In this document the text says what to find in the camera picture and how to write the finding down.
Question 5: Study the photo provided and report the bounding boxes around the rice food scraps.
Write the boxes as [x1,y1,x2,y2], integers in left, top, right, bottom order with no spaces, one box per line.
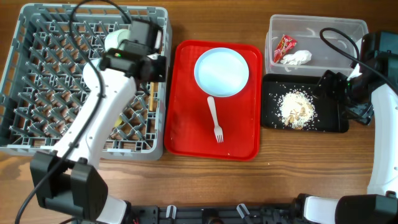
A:
[268,89,318,129]

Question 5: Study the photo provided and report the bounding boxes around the clear plastic wrapper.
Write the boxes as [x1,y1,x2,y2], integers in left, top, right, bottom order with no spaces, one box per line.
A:
[280,50,312,65]

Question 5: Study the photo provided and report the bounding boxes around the red sauce packet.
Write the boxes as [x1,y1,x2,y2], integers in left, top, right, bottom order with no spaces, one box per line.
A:
[273,34,297,63]

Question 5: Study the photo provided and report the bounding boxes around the large pale blue plate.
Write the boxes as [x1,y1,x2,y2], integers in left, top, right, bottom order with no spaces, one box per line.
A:
[193,47,249,98]

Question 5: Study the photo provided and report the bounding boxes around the white plastic fork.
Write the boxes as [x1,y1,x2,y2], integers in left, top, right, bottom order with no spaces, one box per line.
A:
[207,96,223,143]

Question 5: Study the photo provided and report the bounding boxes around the wooden chopstick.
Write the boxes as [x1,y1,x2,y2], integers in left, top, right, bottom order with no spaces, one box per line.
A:
[149,82,155,111]

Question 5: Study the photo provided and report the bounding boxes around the mint green bowl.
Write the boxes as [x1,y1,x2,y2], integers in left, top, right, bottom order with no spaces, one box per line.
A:
[104,29,130,52]

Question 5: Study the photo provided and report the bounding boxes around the yellow plastic cup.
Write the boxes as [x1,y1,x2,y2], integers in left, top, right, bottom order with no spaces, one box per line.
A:
[114,116,124,128]

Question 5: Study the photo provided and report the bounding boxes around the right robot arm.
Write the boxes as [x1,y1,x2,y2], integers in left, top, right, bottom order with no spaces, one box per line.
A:
[291,31,397,223]

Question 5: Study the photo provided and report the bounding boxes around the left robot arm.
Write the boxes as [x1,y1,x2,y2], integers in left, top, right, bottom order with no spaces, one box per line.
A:
[30,19,167,223]

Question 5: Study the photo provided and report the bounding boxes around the black waste tray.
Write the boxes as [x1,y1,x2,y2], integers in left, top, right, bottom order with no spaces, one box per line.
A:
[261,74,349,133]

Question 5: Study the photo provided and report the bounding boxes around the grey dishwasher rack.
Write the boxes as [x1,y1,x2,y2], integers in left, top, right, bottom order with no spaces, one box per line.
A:
[1,3,172,161]

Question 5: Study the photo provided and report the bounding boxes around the clear plastic bin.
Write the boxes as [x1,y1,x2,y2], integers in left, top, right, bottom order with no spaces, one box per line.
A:
[264,14,369,77]

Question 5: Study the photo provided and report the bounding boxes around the red plastic tray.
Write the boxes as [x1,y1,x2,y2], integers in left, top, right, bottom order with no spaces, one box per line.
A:
[164,40,263,161]

